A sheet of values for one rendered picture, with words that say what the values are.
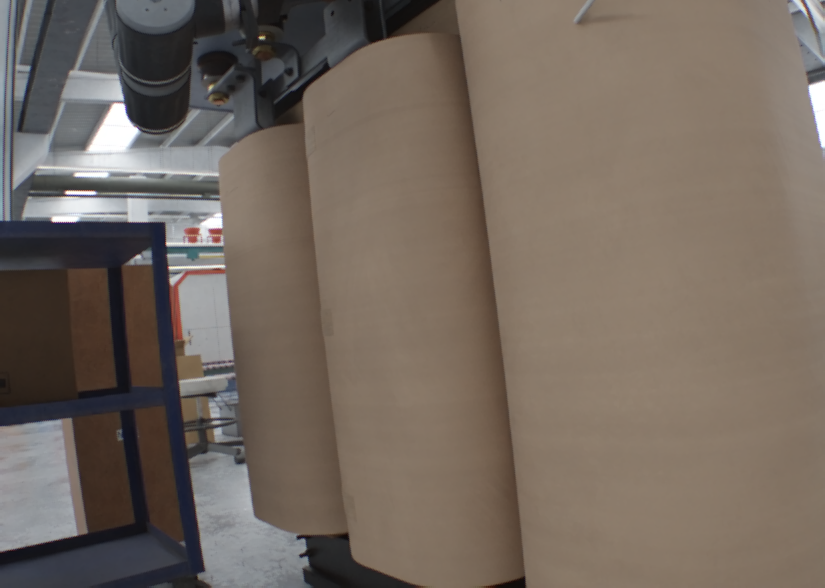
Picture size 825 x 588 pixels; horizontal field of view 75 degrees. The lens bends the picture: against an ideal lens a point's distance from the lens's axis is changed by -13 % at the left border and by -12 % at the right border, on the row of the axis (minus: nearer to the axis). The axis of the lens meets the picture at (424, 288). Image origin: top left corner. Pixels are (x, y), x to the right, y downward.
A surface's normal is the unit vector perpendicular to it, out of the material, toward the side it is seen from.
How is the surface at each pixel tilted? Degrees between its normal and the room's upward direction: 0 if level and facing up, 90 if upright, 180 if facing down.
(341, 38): 90
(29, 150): 90
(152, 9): 79
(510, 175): 90
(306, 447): 90
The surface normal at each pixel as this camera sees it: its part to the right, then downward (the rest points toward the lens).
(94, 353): 0.64, -0.13
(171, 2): 0.37, -0.29
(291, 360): -0.23, -0.04
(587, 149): -0.76, 0.04
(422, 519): -0.50, 0.00
